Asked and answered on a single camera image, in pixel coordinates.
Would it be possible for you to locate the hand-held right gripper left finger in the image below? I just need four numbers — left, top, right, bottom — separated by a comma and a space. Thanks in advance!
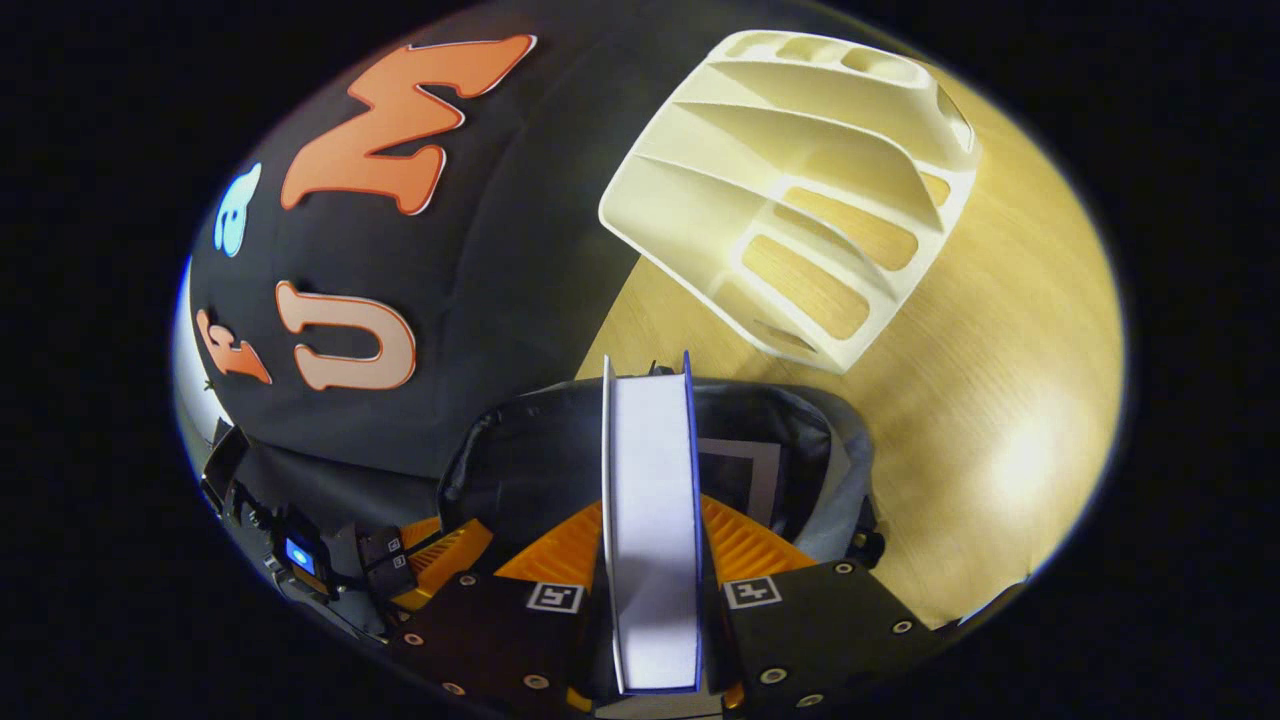
388, 500, 611, 716

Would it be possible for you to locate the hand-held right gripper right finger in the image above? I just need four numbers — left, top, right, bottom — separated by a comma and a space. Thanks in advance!
698, 494, 941, 713

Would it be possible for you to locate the dark grey schoolbag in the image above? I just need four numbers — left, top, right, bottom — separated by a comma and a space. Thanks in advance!
440, 375, 886, 566

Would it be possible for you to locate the black book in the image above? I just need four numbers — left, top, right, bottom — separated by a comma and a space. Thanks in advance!
697, 437, 783, 531

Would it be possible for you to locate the blue book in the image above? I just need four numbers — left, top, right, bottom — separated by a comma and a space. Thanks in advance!
600, 350, 706, 696

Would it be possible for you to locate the white plastic bookshelf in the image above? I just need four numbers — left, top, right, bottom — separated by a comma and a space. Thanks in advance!
598, 30, 983, 376

